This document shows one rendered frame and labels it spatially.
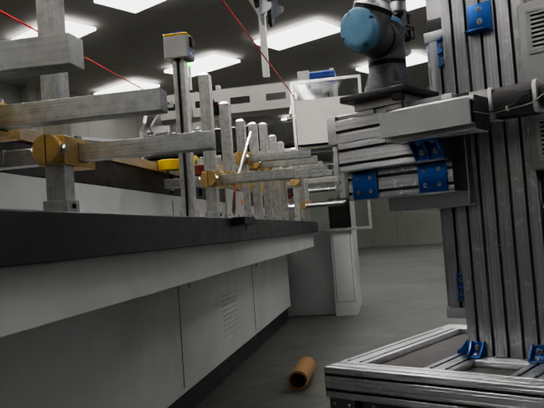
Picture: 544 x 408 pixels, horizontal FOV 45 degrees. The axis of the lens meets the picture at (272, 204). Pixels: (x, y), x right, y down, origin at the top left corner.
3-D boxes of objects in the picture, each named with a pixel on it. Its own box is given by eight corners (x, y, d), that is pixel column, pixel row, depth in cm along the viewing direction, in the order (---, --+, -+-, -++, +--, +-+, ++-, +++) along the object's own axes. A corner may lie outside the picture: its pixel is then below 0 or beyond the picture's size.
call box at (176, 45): (195, 64, 191) (193, 38, 191) (188, 58, 184) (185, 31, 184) (172, 67, 192) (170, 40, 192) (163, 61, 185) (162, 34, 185)
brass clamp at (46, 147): (99, 169, 122) (96, 142, 122) (63, 162, 109) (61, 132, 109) (67, 172, 123) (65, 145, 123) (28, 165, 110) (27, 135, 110)
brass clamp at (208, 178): (227, 188, 220) (227, 172, 221) (217, 185, 207) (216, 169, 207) (210, 189, 221) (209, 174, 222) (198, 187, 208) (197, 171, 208)
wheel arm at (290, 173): (295, 180, 213) (295, 167, 213) (294, 180, 210) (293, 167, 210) (167, 191, 221) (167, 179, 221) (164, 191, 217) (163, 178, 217)
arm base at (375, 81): (423, 92, 203) (420, 61, 204) (398, 87, 192) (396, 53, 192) (380, 101, 213) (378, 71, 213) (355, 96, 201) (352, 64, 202)
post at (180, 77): (200, 217, 188) (189, 61, 190) (194, 217, 183) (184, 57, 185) (184, 218, 189) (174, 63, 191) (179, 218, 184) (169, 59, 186)
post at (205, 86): (220, 220, 213) (210, 74, 215) (218, 219, 209) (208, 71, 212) (210, 221, 214) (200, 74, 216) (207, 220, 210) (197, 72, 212)
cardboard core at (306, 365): (315, 355, 294) (307, 370, 265) (316, 373, 294) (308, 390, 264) (297, 356, 295) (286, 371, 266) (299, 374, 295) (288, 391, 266)
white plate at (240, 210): (245, 218, 246) (244, 192, 246) (229, 218, 220) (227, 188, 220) (244, 218, 246) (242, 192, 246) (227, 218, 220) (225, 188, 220)
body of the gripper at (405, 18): (406, 37, 269) (404, 8, 269) (388, 42, 274) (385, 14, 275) (415, 40, 274) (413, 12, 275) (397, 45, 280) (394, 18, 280)
